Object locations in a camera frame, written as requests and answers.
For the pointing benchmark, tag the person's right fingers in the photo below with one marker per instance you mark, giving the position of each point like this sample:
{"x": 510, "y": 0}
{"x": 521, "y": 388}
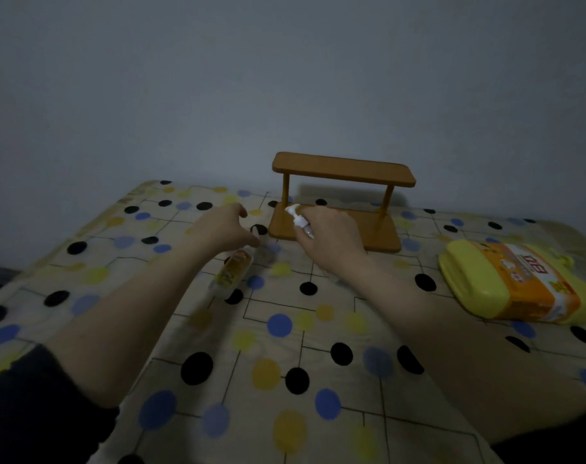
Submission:
{"x": 306, "y": 236}

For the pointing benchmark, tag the person's left hand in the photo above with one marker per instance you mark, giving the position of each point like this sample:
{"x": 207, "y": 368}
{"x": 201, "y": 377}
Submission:
{"x": 220, "y": 229}

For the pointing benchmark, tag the person's right hand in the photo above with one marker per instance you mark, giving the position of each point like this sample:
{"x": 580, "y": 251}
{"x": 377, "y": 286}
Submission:
{"x": 334, "y": 241}

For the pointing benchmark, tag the person's left forearm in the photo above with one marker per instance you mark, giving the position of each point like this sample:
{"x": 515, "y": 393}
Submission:
{"x": 128, "y": 314}

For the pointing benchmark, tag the wooden two-tier shelf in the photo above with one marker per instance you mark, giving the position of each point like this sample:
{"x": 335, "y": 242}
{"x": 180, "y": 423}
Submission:
{"x": 344, "y": 170}

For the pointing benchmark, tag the person's left thumb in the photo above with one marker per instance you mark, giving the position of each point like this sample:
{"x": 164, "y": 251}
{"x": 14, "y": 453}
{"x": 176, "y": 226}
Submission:
{"x": 251, "y": 238}

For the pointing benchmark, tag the dark sleeve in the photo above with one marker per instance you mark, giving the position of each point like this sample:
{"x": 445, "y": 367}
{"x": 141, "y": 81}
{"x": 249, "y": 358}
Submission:
{"x": 36, "y": 415}
{"x": 559, "y": 442}

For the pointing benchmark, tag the dotted beige tablecloth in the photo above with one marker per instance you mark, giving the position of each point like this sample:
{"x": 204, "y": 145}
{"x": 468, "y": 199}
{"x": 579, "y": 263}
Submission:
{"x": 293, "y": 362}

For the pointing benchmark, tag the person's right forearm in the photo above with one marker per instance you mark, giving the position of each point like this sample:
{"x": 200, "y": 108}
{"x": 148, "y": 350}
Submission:
{"x": 457, "y": 357}

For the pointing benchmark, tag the white pump spray bottle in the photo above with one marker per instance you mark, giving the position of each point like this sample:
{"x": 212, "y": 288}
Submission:
{"x": 297, "y": 215}

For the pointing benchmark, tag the yellow wet wipes pack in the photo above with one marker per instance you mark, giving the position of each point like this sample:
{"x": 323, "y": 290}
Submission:
{"x": 510, "y": 280}

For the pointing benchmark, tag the clear bottle with yellow label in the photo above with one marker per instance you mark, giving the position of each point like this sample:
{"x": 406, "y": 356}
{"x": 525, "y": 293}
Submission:
{"x": 231, "y": 274}

